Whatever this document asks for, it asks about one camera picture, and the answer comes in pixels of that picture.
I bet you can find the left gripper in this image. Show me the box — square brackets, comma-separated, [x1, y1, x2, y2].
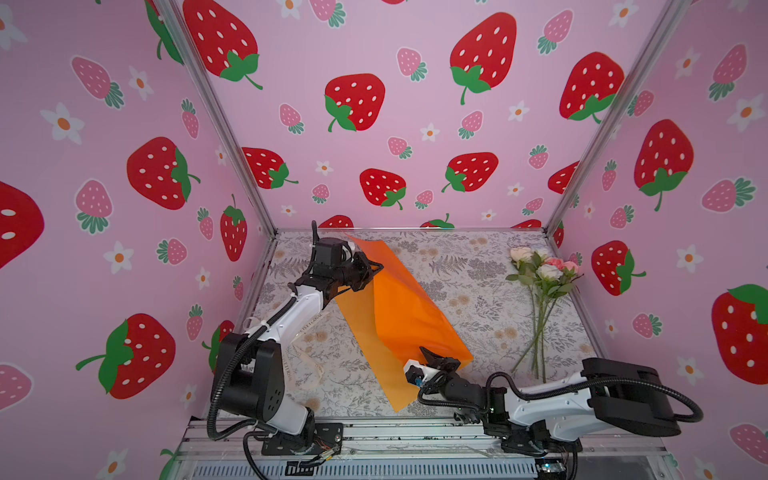
[331, 253, 382, 292]

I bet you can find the orange wrapping paper sheet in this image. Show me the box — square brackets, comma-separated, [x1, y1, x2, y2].
[336, 238, 473, 412]

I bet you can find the cream fake rose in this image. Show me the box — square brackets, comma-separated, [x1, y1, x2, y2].
[506, 247, 547, 379]

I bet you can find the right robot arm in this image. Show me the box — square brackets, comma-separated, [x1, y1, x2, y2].
[403, 350, 704, 456]

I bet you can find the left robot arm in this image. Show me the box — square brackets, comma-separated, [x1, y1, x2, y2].
[206, 236, 383, 448]

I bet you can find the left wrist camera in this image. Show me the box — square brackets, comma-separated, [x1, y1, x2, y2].
[313, 237, 355, 266]

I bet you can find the aluminium front rail frame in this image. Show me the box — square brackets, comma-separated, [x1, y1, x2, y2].
[164, 417, 683, 479]

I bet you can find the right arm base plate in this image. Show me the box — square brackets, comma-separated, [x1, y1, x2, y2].
[486, 420, 583, 458]

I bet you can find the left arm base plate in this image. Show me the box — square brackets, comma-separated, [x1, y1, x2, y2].
[261, 422, 344, 456]

